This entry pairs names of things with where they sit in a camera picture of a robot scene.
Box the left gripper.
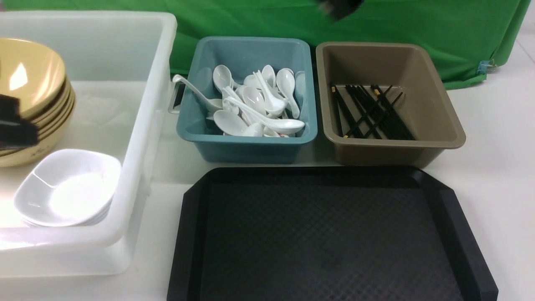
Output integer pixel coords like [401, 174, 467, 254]
[0, 94, 39, 150]

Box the white square dish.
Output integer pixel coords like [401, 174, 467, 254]
[13, 149, 122, 227]

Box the large yellow noodle bowl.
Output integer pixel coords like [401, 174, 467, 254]
[0, 38, 67, 118]

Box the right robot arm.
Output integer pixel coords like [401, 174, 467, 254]
[317, 0, 364, 21]

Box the stack of yellow bowls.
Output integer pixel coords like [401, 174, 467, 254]
[0, 77, 76, 168]

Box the white translucent plastic tub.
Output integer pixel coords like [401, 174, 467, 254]
[1, 11, 177, 278]

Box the pile of white spoons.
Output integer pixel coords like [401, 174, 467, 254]
[172, 65, 306, 138]

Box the black plastic serving tray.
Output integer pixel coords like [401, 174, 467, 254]
[167, 166, 499, 301]

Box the pile of black chopsticks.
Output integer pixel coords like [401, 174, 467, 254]
[329, 83, 416, 141]

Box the brown plastic chopstick bin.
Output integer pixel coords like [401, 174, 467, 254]
[316, 42, 466, 168]

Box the green cloth backdrop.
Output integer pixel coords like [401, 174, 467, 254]
[4, 0, 531, 89]

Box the blue binder clip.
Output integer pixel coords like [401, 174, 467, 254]
[476, 59, 497, 75]

